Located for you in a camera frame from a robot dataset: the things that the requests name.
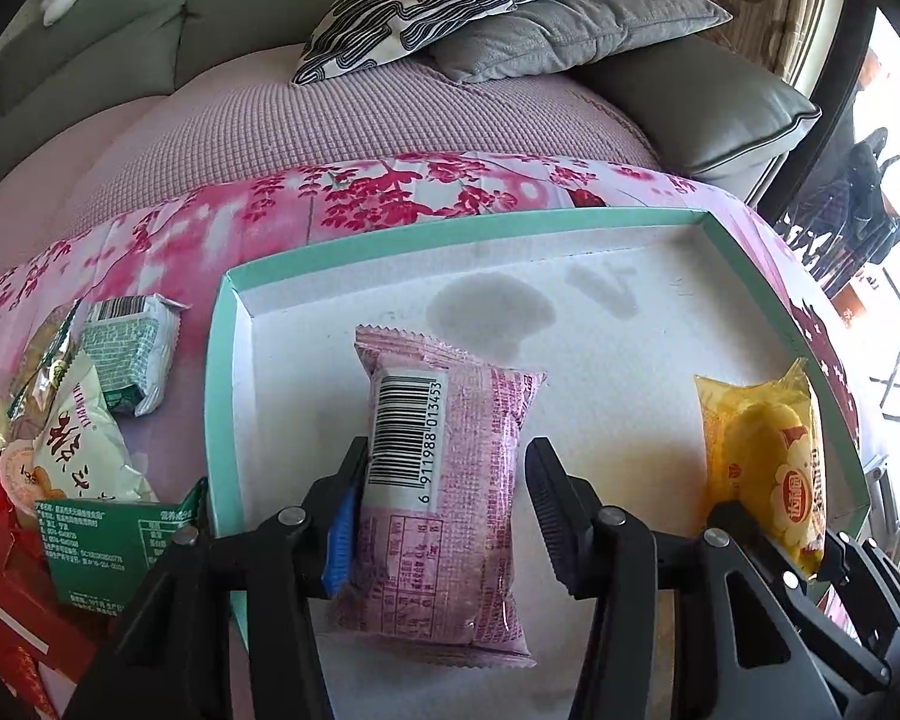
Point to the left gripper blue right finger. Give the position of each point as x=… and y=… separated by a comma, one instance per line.
x=565, y=508

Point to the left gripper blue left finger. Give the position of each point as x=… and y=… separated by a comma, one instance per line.
x=343, y=504

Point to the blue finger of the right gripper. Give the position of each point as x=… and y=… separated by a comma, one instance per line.
x=732, y=517

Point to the yellow soft bread packet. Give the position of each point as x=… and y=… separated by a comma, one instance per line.
x=765, y=449

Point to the pink snack packet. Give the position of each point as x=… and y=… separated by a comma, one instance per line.
x=433, y=567

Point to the dark green snack packet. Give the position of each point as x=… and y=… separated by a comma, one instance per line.
x=99, y=552

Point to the white nut snack packet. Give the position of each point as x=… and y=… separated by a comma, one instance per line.
x=82, y=454

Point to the light green white packet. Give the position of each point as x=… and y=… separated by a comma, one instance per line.
x=131, y=341

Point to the dark red striped packet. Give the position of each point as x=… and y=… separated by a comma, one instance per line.
x=46, y=646

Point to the orange jelly cup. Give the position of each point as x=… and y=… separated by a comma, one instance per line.
x=19, y=483

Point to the clear pack round crackers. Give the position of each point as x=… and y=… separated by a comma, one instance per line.
x=44, y=362

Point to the teal white box lid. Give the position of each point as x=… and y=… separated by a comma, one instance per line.
x=620, y=309

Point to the cartoon girl pink cloth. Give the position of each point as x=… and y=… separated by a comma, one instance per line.
x=183, y=248

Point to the grey sofa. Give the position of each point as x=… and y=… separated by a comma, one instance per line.
x=711, y=112

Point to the pink sofa cover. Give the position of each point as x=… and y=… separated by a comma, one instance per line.
x=243, y=119

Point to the grey cushion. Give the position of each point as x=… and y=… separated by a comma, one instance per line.
x=546, y=37

